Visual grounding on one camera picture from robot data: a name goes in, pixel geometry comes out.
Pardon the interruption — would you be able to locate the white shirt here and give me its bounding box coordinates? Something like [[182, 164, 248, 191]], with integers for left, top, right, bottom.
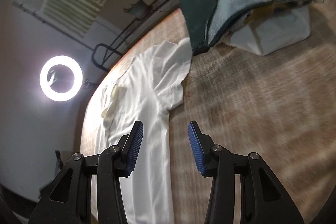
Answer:
[[83, 38, 192, 223]]

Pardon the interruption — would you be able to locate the stack of folded clothes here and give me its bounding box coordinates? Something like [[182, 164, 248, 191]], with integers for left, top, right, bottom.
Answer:
[[179, 0, 324, 56]]

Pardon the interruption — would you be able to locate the small potted plant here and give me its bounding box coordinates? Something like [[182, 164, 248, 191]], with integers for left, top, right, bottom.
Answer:
[[123, 0, 149, 19]]

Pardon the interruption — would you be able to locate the striped hanging cloth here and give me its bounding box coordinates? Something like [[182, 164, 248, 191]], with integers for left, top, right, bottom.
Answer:
[[42, 0, 106, 38]]

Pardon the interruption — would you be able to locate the ring light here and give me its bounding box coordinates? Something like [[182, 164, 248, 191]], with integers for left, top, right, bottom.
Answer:
[[39, 56, 83, 102]]

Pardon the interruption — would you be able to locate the black metal bed rail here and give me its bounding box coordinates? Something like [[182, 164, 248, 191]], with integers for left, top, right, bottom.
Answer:
[[91, 0, 178, 72]]

